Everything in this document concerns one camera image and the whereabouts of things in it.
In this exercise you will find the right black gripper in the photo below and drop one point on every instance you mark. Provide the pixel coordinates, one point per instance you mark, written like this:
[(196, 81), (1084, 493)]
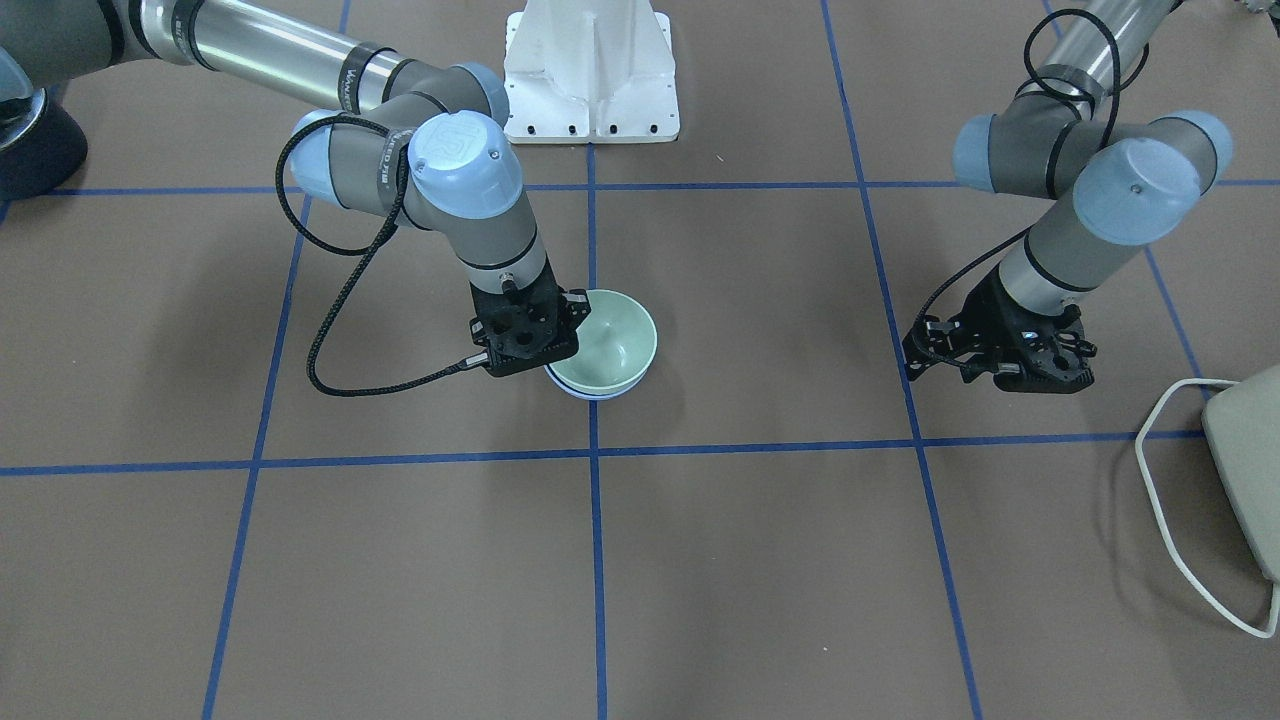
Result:
[(574, 310)]

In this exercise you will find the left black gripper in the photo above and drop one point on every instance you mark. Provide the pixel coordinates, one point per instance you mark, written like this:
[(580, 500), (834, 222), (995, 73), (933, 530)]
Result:
[(981, 313)]

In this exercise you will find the blue bowl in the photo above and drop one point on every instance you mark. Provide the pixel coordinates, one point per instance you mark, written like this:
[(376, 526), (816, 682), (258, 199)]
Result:
[(591, 394)]

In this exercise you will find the green bowl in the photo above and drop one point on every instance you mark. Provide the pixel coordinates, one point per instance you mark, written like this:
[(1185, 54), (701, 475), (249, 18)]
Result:
[(618, 340)]

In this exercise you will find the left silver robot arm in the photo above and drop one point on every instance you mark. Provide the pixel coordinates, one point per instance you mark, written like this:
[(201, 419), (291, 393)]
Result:
[(1114, 189)]

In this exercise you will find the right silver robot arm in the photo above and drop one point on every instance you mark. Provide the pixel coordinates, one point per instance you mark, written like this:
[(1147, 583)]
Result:
[(418, 146)]

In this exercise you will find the cream toaster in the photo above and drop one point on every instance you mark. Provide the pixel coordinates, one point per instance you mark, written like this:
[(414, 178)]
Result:
[(1242, 429)]

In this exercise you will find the dark blue saucepan with lid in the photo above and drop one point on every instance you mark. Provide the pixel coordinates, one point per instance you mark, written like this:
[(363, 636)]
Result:
[(42, 146)]

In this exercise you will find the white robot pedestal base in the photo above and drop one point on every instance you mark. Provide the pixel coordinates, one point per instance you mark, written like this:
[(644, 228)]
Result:
[(590, 72)]

